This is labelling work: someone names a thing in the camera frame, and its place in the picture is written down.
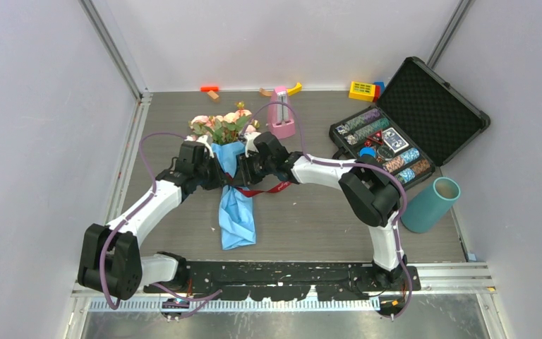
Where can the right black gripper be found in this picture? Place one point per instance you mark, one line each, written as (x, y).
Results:
(244, 162)

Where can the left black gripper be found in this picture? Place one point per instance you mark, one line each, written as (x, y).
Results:
(219, 180)

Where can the red ribbon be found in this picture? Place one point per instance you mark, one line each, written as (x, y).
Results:
(266, 189)

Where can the pink flower bouquet blue wrap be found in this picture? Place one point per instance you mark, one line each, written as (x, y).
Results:
(236, 219)

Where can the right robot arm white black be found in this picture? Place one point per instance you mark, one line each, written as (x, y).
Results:
(372, 193)

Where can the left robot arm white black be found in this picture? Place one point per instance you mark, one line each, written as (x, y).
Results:
(110, 259)

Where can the teal cylindrical vase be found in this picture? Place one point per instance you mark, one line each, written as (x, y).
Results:
(430, 205)

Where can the pink metronome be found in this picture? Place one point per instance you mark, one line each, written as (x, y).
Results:
(280, 121)

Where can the wooden curved block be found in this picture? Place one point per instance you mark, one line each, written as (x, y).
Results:
(265, 93)

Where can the yellow curved block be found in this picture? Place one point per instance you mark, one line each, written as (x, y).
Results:
(295, 89)

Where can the small wooden block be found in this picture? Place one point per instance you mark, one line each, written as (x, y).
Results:
(213, 96)

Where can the orange red block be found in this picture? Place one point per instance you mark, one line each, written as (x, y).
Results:
(212, 88)

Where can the blue round chip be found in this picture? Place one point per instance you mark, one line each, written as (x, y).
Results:
(368, 151)

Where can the yellow toy block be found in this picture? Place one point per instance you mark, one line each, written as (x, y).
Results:
(367, 92)

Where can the playing card deck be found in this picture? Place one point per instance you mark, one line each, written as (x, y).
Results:
(394, 140)

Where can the blue toy block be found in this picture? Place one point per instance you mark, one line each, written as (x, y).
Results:
(381, 86)

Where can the black poker chip case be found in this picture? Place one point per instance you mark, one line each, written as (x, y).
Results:
(435, 119)

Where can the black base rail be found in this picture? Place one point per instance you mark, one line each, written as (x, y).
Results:
(289, 281)

